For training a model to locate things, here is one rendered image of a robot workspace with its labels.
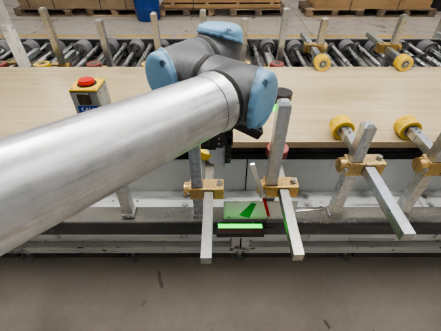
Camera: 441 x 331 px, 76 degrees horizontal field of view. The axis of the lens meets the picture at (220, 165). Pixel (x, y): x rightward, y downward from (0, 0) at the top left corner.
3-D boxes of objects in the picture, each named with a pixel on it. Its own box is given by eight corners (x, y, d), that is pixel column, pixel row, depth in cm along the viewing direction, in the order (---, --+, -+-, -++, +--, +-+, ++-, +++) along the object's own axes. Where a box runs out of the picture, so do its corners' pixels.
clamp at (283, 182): (296, 197, 96) (299, 186, 92) (257, 197, 96) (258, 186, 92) (293, 185, 100) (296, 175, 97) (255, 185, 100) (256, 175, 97)
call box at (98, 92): (104, 117, 74) (96, 89, 69) (77, 117, 74) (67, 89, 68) (112, 104, 79) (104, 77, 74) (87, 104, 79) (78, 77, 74)
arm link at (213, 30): (184, 24, 54) (217, 14, 60) (189, 85, 62) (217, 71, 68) (222, 33, 49) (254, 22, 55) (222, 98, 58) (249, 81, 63)
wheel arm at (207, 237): (212, 265, 78) (212, 257, 75) (200, 265, 78) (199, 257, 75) (214, 163, 110) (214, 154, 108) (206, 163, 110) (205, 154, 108)
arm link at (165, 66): (182, 63, 42) (231, 42, 49) (132, 46, 47) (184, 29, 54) (186, 118, 48) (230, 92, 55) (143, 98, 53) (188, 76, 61)
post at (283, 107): (270, 219, 105) (293, 103, 73) (261, 219, 105) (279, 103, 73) (269, 211, 107) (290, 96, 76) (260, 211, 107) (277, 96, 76)
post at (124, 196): (134, 219, 104) (100, 111, 74) (121, 219, 104) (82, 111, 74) (137, 209, 107) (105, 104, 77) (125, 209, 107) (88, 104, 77)
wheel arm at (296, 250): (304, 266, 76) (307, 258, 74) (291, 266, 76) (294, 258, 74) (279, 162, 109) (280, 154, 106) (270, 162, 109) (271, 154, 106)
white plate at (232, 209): (293, 219, 103) (298, 201, 97) (223, 219, 103) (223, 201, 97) (293, 218, 104) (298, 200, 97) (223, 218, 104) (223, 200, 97)
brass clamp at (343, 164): (381, 177, 89) (388, 165, 85) (338, 177, 89) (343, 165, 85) (373, 164, 93) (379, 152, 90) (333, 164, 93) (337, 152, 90)
